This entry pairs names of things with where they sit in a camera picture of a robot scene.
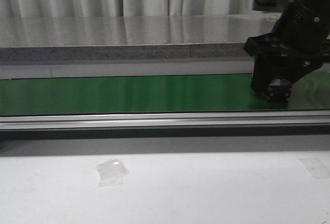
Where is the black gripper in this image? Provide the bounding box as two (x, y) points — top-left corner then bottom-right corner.
(243, 0), (329, 93)

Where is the yellow black push button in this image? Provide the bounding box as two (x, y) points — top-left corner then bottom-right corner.
(265, 78), (292, 103)

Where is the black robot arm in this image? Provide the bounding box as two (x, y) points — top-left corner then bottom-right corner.
(243, 0), (329, 101)

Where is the green conveyor belt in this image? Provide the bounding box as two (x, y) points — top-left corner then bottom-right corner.
(1, 72), (329, 116)

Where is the clear tape patch right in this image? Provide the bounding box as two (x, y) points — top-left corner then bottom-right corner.
(299, 158), (329, 180)

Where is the clear tape patch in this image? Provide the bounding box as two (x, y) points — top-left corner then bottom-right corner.
(96, 159), (129, 187)
(299, 158), (329, 180)

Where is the grey rear conveyor guard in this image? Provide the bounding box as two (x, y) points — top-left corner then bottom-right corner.
(1, 56), (254, 79)

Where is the clear tape patch left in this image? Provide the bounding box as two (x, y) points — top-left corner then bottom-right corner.
(96, 159), (129, 187)

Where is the aluminium conveyor front rail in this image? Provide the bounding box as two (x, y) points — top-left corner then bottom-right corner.
(1, 110), (329, 131)

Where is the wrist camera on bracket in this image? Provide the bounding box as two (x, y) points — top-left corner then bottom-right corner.
(252, 0), (295, 13)

